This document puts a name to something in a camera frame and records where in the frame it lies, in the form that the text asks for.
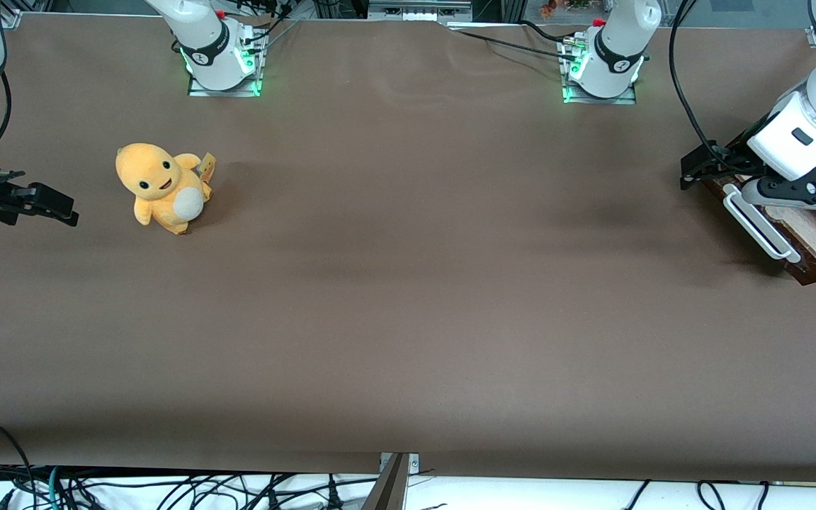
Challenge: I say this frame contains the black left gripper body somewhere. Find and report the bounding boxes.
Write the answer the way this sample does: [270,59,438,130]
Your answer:
[723,144,767,182]

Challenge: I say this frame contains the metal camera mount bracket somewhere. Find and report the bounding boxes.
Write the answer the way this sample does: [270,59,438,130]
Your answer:
[361,452,421,510]

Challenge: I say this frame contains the short black table cable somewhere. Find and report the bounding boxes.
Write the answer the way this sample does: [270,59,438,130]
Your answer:
[518,19,569,43]

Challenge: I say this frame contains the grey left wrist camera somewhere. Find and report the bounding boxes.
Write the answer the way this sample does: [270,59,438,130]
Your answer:
[739,175,816,214]

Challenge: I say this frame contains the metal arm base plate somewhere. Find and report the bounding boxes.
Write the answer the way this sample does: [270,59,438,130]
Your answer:
[188,67,264,98]
[562,74,638,106]

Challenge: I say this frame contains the yellow plush toy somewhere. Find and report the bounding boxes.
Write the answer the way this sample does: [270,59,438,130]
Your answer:
[115,142,217,236]

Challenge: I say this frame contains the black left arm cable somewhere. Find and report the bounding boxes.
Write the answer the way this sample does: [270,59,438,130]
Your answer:
[668,0,764,178]

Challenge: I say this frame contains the white drawer handle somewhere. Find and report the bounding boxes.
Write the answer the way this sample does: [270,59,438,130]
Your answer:
[722,186,803,265]

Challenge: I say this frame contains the black cable bundle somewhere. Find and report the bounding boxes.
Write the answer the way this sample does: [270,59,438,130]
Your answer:
[0,464,380,510]

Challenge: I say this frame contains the black base connector cables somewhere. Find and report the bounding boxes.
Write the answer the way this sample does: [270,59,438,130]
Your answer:
[237,0,302,52]

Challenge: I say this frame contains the long black table cable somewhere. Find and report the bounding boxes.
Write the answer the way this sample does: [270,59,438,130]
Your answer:
[450,27,579,59]

